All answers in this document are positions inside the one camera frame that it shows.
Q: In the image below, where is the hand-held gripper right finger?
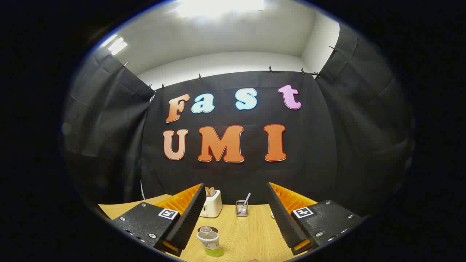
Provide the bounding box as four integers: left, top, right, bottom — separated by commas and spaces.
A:
267, 182, 364, 256

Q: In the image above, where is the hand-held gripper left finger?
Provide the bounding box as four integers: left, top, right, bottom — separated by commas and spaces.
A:
110, 183, 207, 257

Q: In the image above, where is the clear juice bottle green label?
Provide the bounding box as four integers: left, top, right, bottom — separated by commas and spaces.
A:
196, 226, 224, 257

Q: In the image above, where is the white toaster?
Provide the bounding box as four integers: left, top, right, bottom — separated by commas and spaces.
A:
199, 190, 223, 218

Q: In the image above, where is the wooden table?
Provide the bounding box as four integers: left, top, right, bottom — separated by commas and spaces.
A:
98, 194, 317, 262

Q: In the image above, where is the black backdrop cloth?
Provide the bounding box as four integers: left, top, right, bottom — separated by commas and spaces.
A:
62, 22, 415, 219

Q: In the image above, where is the small ceiling light panel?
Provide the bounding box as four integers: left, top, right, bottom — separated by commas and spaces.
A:
100, 35, 129, 56

